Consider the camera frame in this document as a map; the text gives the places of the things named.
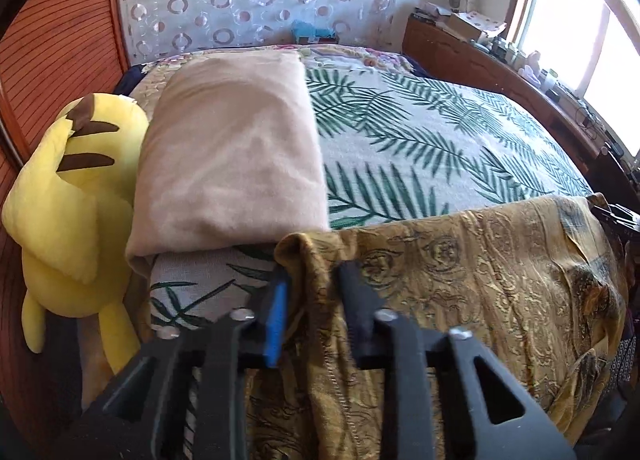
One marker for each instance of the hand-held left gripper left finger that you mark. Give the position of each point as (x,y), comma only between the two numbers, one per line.
(277,320)

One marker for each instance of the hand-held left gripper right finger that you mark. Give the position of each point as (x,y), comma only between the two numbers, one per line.
(360,310)

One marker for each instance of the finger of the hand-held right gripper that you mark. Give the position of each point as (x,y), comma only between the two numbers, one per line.
(622,221)

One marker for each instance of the golden patterned garment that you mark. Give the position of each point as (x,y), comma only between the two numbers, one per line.
(475,290)

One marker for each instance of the black chair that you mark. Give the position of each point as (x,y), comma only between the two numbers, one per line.
(617,175)

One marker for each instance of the beige folded cloth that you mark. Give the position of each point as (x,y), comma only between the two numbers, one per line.
(225,155)

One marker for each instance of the green leaf-print bed sheet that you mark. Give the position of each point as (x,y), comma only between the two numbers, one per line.
(425,140)

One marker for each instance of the window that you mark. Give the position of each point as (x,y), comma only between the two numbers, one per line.
(575,15)

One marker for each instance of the yellow plush toy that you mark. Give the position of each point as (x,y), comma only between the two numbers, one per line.
(65,220)

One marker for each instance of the long wooden cabinet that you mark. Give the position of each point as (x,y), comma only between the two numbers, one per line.
(450,60)

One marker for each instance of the pink patterned cloth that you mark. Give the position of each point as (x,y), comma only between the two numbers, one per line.
(482,20)

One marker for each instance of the cardboard box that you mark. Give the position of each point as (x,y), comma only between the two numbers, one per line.
(465,29)

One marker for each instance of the floral quilt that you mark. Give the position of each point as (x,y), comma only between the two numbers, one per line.
(350,57)

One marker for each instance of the blue toy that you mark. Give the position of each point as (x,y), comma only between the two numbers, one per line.
(310,32)

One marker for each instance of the stack of books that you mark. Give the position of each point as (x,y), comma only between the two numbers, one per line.
(430,14)

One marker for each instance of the dark blue bed sheet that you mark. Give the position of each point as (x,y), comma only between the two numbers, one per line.
(127,80)

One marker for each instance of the wooden slatted wardrobe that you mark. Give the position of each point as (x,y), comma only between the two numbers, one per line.
(60,40)

